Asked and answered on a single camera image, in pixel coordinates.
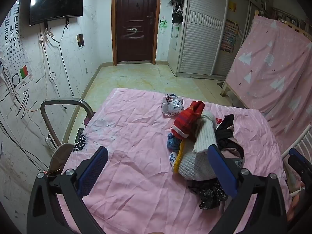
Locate white power strip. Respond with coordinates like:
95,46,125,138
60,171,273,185
45,134,58,149

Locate white metal chair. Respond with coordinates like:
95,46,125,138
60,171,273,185
281,127,312,161

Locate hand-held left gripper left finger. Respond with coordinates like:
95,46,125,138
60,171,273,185
26,146,109,234

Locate black plastic bag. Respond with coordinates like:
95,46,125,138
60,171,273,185
189,179,228,210

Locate dark brown door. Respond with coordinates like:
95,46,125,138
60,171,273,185
112,0,162,66

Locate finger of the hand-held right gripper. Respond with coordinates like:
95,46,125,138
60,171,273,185
288,148,312,183

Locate white knitted scarf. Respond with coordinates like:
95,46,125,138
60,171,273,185
192,111,218,154

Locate pink tablecloth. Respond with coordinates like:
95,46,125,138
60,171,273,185
57,88,293,234

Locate black cable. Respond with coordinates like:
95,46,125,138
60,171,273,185
45,21,75,97

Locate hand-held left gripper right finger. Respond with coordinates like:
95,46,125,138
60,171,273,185
207,144,287,234

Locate black cloth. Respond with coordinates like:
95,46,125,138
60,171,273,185
216,114,244,159

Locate eye chart poster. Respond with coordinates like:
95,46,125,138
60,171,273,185
0,1,33,88

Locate white knit with yellow trim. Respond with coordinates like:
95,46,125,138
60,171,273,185
171,141,220,181

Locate red knitted sock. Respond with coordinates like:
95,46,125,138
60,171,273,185
171,101,205,140

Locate grey metal chair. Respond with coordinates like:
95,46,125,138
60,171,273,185
40,98,95,149

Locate hanging black bags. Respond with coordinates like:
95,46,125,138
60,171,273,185
168,0,186,25

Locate red green flag sticker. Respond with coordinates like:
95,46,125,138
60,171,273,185
19,65,29,80

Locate blue knitted item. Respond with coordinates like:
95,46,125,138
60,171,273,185
167,136,182,150

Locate colourful chart poster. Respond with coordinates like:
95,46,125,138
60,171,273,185
220,19,240,53

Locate pink tree-print bed curtain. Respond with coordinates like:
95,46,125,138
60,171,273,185
225,16,312,152

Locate white slatted wardrobe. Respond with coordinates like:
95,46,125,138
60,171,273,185
175,0,266,81

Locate black wall television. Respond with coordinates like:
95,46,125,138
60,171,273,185
29,0,85,26

